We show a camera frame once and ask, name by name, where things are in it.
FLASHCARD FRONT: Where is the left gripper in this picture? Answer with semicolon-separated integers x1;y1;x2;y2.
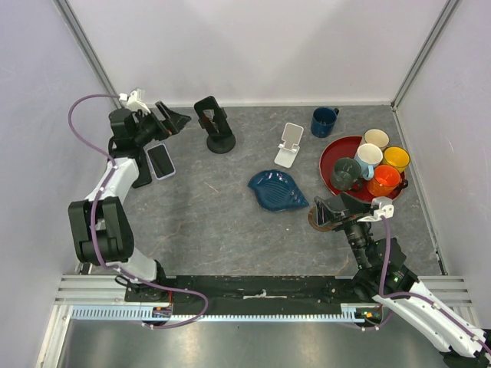
133;102;190;146

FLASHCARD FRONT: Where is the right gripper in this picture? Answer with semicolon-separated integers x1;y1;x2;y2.
312;192;372;270

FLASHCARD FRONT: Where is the purple case phone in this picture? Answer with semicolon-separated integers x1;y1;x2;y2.
147;143;176;180

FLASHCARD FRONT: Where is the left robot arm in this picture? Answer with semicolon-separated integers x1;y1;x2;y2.
68;101;191;301

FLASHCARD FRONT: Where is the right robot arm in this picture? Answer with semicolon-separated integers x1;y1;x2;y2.
309;192;490;367

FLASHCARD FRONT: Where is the white phone stand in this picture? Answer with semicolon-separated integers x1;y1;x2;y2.
274;122;304;169

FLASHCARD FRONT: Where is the dark green glass mug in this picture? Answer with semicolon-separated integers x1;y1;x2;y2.
330;157;363;192

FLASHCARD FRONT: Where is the orange mug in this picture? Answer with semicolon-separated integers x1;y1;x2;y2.
367;165;408;199

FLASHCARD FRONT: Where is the light blue mug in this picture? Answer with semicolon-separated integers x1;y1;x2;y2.
354;143;383;180

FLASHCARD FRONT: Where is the red round tray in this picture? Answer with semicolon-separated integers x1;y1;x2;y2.
319;135;406;204

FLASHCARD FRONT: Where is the yellow mug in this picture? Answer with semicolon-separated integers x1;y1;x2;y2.
381;146;410;173

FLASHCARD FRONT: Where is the blue leaf dish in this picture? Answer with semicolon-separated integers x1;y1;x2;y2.
247;169;309;212

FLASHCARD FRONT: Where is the cream mug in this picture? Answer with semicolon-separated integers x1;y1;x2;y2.
361;129;390;152

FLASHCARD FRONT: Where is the dark blue mug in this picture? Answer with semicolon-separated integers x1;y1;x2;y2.
311;107;339;138

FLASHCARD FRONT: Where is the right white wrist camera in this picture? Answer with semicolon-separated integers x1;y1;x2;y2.
358;197;394;222

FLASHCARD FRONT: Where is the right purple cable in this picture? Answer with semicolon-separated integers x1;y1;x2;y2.
377;216;491;356

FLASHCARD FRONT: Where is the purple cable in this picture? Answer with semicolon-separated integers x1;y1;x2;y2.
377;216;491;356
68;94;210;330

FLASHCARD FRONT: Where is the slotted cable duct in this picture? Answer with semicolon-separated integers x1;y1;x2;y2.
71;305;377;323

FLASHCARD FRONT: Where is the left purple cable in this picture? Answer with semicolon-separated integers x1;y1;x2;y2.
68;94;210;330

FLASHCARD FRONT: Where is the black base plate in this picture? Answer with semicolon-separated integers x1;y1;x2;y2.
124;274;384;315

